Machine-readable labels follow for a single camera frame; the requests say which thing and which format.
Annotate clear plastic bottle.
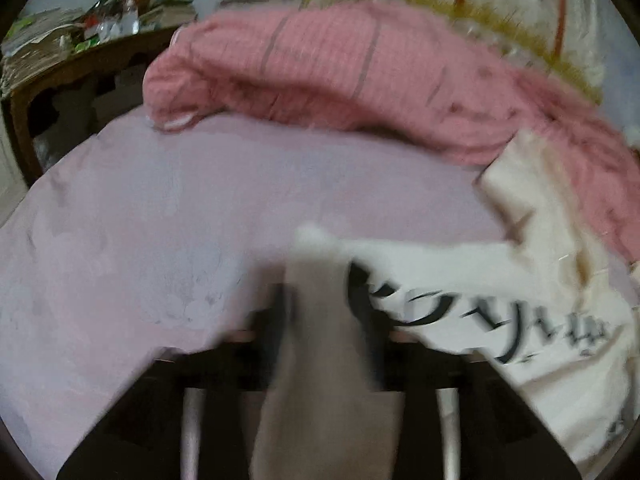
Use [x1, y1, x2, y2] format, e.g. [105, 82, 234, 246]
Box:
[120, 0, 141, 36]

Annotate stack of books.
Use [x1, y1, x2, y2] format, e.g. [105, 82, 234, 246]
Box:
[145, 0, 196, 28]

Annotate dark wooden table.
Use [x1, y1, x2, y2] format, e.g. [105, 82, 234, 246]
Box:
[2, 25, 196, 186]

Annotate pink checked quilt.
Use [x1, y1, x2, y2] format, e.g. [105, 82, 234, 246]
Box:
[142, 0, 640, 266]

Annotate stack of papers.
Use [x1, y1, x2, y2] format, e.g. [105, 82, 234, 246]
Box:
[0, 7, 83, 91]

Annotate cream white hoodie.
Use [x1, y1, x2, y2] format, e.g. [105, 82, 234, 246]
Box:
[250, 130, 640, 480]

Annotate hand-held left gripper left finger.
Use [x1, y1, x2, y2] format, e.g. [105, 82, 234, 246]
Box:
[55, 284, 297, 480]

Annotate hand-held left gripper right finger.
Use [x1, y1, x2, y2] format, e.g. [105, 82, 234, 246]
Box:
[349, 262, 586, 480]

